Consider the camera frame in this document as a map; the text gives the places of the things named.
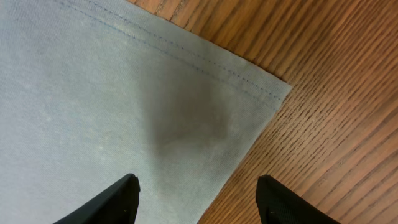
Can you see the light blue t-shirt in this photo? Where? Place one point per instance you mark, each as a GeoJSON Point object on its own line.
{"type": "Point", "coordinates": [94, 90]}

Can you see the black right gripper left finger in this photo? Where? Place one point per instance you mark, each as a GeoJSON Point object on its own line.
{"type": "Point", "coordinates": [116, 204]}

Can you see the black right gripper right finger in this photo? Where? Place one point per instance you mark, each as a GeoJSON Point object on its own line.
{"type": "Point", "coordinates": [277, 204]}

